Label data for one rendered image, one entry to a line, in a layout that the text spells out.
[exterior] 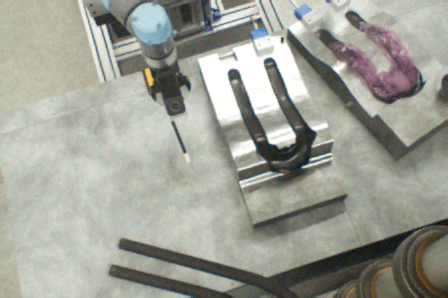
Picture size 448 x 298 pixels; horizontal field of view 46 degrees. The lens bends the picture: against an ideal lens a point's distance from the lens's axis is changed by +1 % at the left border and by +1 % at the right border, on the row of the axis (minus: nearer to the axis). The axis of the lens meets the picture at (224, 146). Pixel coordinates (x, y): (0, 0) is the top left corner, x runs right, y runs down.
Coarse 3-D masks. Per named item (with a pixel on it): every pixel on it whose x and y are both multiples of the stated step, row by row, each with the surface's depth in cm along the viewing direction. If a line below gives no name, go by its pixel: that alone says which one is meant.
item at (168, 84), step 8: (160, 72) 123; (168, 72) 123; (160, 80) 123; (168, 80) 123; (176, 80) 123; (160, 88) 123; (168, 88) 124; (176, 88) 124; (168, 96) 124; (176, 96) 124; (168, 104) 124; (176, 104) 124; (184, 104) 124; (168, 112) 124; (176, 112) 124
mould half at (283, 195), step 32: (256, 64) 149; (288, 64) 149; (224, 96) 147; (256, 96) 146; (224, 128) 142; (288, 128) 137; (320, 128) 136; (256, 160) 134; (320, 160) 141; (256, 192) 139; (288, 192) 138; (320, 192) 138; (256, 224) 137
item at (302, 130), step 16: (272, 64) 150; (240, 80) 148; (272, 80) 148; (240, 96) 147; (288, 96) 146; (240, 112) 145; (288, 112) 143; (256, 128) 140; (304, 128) 139; (256, 144) 138; (272, 144) 134; (304, 144) 140; (272, 160) 140; (288, 160) 140; (304, 160) 139
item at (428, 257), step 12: (444, 240) 57; (432, 252) 60; (444, 252) 56; (432, 264) 60; (444, 264) 56; (384, 276) 82; (432, 276) 61; (444, 276) 58; (384, 288) 81; (396, 288) 75; (444, 288) 61
